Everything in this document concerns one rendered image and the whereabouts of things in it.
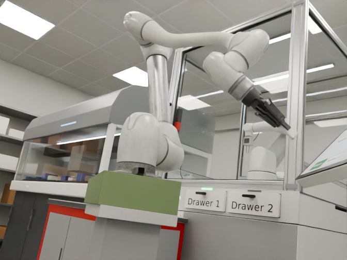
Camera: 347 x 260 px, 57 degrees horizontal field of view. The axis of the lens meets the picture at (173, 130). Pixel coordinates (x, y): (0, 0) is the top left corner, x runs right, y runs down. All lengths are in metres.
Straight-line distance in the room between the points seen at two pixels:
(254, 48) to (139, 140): 0.56
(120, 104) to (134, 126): 1.26
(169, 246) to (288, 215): 0.67
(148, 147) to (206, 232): 0.79
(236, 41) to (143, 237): 0.81
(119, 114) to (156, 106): 1.00
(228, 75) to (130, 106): 1.44
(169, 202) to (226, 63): 0.55
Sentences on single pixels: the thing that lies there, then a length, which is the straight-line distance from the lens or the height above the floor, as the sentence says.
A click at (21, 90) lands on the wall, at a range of 5.89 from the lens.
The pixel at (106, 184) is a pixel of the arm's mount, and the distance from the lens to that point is 1.09.
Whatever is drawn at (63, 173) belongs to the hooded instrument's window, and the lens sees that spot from 2.88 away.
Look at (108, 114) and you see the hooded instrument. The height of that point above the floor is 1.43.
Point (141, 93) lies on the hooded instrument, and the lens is 2.63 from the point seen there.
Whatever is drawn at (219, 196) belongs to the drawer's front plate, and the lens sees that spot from 1.79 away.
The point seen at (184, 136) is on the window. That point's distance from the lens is 2.13.
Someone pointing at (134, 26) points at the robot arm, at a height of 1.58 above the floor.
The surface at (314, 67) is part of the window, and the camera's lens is 1.95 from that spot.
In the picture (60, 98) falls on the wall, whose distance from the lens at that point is 6.11.
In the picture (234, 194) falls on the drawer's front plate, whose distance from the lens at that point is 1.74.
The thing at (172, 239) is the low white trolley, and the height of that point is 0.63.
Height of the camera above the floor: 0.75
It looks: 15 degrees up
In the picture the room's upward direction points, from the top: 8 degrees clockwise
